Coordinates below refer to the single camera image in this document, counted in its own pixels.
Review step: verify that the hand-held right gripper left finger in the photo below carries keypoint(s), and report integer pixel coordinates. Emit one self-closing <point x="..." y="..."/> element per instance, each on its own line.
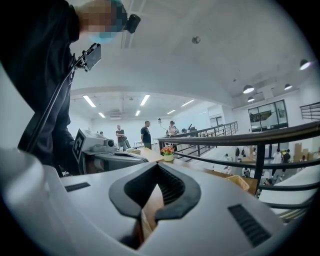
<point x="100" y="180"/>

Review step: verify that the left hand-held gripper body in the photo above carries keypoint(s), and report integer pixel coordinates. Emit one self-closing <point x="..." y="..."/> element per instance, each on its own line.
<point x="100" y="160"/>

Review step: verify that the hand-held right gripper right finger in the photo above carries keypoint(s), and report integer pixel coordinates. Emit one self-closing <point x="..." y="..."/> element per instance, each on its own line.
<point x="212" y="200"/>

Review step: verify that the woven wicker basket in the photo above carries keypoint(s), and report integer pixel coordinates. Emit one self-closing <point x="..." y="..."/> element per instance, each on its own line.
<point x="238" y="182"/>

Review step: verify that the wooden table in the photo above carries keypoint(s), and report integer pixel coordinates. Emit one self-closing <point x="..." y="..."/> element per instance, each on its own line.
<point x="152" y="153"/>

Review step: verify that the orange flowers in white pot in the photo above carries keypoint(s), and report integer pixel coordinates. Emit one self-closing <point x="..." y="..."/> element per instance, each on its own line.
<point x="167" y="152"/>

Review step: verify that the black metal railing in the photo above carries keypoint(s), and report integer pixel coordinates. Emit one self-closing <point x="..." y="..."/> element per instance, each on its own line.
<point x="260" y="140"/>

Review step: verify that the person's black jacket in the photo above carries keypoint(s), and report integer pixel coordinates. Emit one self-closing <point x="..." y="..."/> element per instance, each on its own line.
<point x="42" y="82"/>

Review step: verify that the cardboard boxes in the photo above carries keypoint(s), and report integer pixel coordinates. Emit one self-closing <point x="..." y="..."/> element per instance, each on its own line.
<point x="300" y="150"/>

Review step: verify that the black framed window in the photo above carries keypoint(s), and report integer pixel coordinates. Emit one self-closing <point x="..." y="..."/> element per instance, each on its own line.
<point x="268" y="116"/>

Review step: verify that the black chest-mounted device box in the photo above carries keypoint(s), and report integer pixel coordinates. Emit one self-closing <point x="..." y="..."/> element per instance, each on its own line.
<point x="93" y="56"/>

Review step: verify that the black pendant lamp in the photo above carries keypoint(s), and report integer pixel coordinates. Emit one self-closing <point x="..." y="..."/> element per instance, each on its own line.
<point x="304" y="64"/>
<point x="288" y="86"/>
<point x="250" y="99"/>
<point x="248" y="88"/>

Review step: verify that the blue face mask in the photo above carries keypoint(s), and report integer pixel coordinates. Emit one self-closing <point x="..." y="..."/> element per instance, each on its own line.
<point x="101" y="38"/>

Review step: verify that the person's head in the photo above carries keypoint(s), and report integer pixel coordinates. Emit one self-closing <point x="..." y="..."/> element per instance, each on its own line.
<point x="102" y="17"/>

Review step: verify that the round ceiling smoke detector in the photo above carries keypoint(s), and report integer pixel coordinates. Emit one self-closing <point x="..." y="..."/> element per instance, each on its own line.
<point x="196" y="39"/>

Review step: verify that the black head-mounted camera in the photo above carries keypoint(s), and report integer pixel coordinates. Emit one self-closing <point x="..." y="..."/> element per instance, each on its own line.
<point x="132" y="23"/>

